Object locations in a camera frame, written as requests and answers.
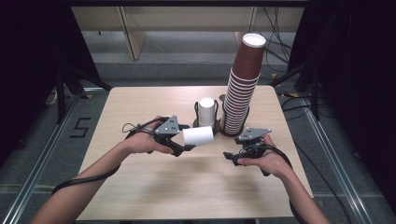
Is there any stack of brown cups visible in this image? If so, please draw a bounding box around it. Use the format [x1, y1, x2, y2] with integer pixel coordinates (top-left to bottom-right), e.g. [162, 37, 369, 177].
[219, 68, 262, 135]

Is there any person's left hand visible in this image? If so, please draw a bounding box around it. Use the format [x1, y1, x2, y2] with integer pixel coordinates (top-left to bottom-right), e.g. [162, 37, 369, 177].
[120, 116, 176, 156]

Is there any left hand-held gripper cable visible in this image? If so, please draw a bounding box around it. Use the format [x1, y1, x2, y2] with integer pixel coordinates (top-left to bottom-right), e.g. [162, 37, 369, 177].
[50, 116, 171, 196]

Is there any dark brown double cup holder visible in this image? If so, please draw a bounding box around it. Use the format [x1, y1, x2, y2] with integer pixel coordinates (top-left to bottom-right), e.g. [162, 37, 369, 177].
[192, 93, 250, 138]

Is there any stack of white cups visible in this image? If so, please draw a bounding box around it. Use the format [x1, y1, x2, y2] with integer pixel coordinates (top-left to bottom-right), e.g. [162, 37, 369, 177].
[198, 97, 217, 129]

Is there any white paper cup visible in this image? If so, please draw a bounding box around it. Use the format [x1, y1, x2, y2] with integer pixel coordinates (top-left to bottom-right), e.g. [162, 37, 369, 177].
[182, 125, 215, 147]

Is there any light wooden shelf unit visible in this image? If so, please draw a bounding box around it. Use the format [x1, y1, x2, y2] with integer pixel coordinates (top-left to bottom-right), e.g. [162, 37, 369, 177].
[71, 6, 305, 62]

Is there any right hand-held gripper cable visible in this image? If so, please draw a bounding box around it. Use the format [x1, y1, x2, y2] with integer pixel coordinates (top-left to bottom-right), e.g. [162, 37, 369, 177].
[263, 144, 308, 224]

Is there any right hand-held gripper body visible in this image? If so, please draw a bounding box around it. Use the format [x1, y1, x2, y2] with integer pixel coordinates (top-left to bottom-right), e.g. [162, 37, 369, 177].
[238, 127, 273, 159]

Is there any black floor cable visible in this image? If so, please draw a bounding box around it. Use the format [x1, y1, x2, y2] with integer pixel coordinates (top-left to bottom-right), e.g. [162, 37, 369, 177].
[281, 96, 353, 224]

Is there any hand-held gripper cable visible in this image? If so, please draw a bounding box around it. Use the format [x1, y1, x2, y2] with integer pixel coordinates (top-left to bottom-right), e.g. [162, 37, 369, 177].
[50, 116, 171, 196]
[263, 144, 308, 224]

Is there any aluminium floor rail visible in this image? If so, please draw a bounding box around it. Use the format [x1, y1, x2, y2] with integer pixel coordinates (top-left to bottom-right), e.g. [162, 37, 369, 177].
[2, 92, 80, 224]
[300, 96, 372, 224]

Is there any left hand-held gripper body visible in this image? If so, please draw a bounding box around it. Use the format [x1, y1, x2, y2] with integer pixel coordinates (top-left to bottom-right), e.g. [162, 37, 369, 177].
[153, 115, 181, 146]

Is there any brown ribbed paper cup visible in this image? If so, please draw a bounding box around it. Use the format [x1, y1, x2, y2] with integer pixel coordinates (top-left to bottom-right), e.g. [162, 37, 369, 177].
[232, 33, 267, 82]

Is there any bundle of black hanging cables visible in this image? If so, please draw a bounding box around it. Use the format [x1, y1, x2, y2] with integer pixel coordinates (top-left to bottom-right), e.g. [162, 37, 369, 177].
[262, 7, 293, 66]

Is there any black metal stand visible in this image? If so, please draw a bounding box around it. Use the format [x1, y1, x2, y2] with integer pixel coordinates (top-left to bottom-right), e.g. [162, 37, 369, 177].
[269, 54, 321, 121]
[55, 63, 114, 125]

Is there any person's right hand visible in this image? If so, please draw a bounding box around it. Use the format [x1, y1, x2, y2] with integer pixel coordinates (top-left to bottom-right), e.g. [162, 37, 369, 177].
[236, 134, 295, 179]

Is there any dark curtain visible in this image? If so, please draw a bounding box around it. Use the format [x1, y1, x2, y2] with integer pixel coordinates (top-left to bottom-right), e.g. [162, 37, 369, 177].
[288, 0, 396, 216]
[0, 0, 102, 162]

